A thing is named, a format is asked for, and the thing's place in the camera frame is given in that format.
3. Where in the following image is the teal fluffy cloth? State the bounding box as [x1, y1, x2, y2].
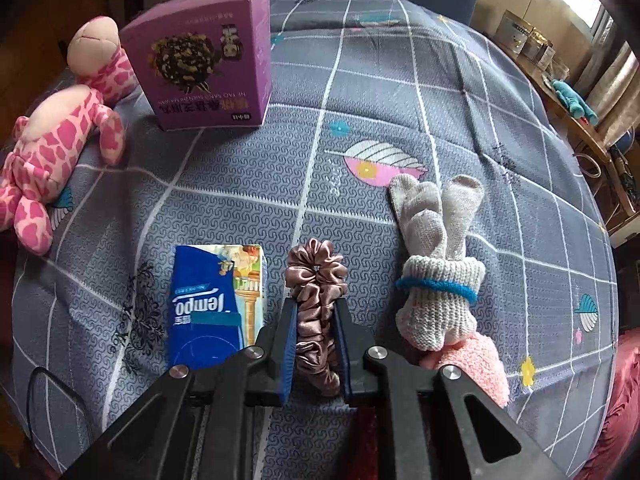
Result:
[551, 79, 599, 126]

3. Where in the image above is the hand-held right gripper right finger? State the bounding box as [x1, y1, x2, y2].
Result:
[332, 300, 571, 480]

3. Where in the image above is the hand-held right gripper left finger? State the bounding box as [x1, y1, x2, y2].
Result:
[57, 299, 301, 480]

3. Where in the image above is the pink satin scrunchie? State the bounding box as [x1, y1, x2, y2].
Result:
[283, 239, 349, 396]

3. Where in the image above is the wooden wardrobe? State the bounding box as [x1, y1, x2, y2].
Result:
[0, 0, 126, 86]

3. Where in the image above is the beige patterned curtain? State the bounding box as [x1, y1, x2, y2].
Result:
[575, 10, 640, 146]

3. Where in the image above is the grey checked bed sheet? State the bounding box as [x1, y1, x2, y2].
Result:
[0, 0, 626, 480]

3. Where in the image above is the black cable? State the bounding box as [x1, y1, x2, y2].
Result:
[25, 367, 96, 441]

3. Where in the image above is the pink spotted plush giraffe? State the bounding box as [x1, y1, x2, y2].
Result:
[0, 15, 138, 256]

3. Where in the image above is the pink towel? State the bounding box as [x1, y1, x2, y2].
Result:
[419, 332, 510, 408]

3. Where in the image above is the purple printed carton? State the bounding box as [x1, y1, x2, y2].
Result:
[119, 0, 273, 132]

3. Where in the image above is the grey knitted socks bundle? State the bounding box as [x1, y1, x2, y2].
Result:
[389, 174, 486, 352]

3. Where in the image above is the pink ruffled blanket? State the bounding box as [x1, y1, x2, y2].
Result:
[575, 330, 640, 480]

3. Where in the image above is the blue tissue pack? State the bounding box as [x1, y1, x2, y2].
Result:
[166, 244, 266, 371]

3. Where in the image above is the wooden desk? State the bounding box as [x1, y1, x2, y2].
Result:
[492, 35, 640, 201]

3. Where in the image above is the metal tin can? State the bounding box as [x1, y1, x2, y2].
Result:
[500, 10, 533, 53]

